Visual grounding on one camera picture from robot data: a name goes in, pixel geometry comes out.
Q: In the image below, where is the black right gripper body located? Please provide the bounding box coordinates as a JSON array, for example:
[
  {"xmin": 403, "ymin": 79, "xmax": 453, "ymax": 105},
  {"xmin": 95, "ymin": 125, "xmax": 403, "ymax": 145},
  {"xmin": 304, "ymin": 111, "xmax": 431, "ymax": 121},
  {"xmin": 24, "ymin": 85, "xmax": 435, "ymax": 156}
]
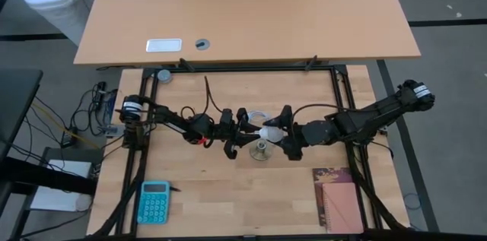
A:
[{"xmin": 281, "ymin": 104, "xmax": 309, "ymax": 161}]

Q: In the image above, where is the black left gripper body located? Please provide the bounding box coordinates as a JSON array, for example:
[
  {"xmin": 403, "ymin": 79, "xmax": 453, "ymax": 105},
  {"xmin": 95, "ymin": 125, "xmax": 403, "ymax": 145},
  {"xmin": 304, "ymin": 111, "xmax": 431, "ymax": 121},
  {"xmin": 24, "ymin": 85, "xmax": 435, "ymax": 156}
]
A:
[{"xmin": 215, "ymin": 108, "xmax": 240, "ymax": 161}]

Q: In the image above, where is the white lightbulb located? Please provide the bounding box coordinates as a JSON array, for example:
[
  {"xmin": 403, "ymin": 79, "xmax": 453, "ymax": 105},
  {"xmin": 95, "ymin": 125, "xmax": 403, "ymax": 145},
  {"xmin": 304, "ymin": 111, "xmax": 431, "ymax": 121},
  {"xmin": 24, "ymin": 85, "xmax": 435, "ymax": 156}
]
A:
[{"xmin": 258, "ymin": 125, "xmax": 286, "ymax": 143}]

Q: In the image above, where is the purple patterned book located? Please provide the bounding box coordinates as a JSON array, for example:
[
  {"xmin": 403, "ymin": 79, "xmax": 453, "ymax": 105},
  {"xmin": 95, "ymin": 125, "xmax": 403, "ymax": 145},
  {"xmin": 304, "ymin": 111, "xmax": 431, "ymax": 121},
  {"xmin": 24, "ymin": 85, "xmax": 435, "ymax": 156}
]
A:
[{"xmin": 312, "ymin": 167, "xmax": 355, "ymax": 227}]

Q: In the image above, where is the black clamp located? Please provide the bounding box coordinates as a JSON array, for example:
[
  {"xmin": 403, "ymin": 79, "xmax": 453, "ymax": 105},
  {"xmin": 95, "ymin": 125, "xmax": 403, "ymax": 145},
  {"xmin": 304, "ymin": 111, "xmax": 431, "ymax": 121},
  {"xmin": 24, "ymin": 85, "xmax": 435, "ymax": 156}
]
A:
[
  {"xmin": 304, "ymin": 55, "xmax": 319, "ymax": 71},
  {"xmin": 178, "ymin": 57, "xmax": 196, "ymax": 73}
]

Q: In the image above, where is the pink spiral notebook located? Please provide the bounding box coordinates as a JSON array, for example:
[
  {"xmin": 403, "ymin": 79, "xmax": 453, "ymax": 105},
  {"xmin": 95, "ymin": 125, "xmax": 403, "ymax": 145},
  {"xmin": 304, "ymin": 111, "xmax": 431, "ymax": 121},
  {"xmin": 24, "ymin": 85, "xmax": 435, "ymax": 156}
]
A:
[{"xmin": 322, "ymin": 182, "xmax": 365, "ymax": 234}]

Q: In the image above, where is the teal calculator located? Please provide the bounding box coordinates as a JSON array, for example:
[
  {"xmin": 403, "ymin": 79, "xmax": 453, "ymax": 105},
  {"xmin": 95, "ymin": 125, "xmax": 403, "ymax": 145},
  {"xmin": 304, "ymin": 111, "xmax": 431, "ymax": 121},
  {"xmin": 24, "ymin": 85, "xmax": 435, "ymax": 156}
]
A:
[{"xmin": 136, "ymin": 180, "xmax": 171, "ymax": 225}]

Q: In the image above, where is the white rectangular tray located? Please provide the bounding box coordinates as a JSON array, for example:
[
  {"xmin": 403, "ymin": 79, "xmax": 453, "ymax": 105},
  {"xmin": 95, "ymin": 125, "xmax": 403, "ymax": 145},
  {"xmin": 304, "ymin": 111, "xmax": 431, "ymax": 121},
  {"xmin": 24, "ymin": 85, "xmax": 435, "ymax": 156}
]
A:
[{"xmin": 145, "ymin": 38, "xmax": 183, "ymax": 53}]

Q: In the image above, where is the beige wooden desk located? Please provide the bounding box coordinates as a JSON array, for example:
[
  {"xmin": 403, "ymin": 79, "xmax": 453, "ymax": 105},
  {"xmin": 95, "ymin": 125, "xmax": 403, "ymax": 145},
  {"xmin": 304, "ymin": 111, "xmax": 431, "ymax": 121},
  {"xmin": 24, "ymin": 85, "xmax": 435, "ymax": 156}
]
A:
[{"xmin": 73, "ymin": 0, "xmax": 422, "ymax": 68}]

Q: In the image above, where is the grey power strip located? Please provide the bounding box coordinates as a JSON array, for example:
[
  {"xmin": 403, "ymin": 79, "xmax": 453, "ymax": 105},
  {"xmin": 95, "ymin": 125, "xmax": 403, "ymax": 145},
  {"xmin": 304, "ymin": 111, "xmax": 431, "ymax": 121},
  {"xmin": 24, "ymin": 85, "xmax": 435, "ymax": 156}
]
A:
[{"xmin": 99, "ymin": 125, "xmax": 125, "ymax": 138}]

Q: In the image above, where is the black power adapter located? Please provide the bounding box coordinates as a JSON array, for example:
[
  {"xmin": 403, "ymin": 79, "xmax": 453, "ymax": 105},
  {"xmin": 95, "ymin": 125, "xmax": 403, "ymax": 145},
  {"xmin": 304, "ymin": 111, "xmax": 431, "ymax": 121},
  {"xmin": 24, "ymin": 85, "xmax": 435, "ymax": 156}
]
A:
[{"xmin": 60, "ymin": 129, "xmax": 76, "ymax": 149}]

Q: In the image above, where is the white box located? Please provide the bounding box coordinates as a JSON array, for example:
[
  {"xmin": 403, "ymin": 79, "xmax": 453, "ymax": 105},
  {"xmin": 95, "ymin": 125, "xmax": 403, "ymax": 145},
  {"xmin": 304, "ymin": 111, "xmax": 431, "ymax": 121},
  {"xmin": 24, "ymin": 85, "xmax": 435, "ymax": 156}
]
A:
[{"xmin": 29, "ymin": 159, "xmax": 94, "ymax": 213}]

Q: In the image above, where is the black metal beam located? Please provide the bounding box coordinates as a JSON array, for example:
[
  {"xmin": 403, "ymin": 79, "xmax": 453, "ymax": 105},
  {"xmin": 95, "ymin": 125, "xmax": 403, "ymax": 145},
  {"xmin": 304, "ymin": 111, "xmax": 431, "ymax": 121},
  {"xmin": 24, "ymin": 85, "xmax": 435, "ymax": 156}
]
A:
[{"xmin": 0, "ymin": 156, "xmax": 98, "ymax": 196}]

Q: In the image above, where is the black side table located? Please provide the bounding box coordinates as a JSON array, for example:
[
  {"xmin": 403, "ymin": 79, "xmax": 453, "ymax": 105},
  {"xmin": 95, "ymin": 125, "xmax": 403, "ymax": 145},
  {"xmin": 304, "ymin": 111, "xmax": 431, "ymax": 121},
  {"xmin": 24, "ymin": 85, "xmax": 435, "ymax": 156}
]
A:
[{"xmin": 0, "ymin": 68, "xmax": 43, "ymax": 160}]

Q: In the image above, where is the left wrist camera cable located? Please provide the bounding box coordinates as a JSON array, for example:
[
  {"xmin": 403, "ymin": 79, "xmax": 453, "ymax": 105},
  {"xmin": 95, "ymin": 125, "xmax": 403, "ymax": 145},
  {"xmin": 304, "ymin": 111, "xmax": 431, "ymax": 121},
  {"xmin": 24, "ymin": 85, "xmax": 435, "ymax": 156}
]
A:
[{"xmin": 204, "ymin": 76, "xmax": 225, "ymax": 115}]

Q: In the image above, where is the yellow cable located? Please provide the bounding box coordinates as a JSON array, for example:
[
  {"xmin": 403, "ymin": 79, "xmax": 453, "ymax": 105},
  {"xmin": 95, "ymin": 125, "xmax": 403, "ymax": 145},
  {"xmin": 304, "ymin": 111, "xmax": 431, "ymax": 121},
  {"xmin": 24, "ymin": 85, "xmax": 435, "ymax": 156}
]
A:
[{"xmin": 30, "ymin": 102, "xmax": 100, "ymax": 150}]

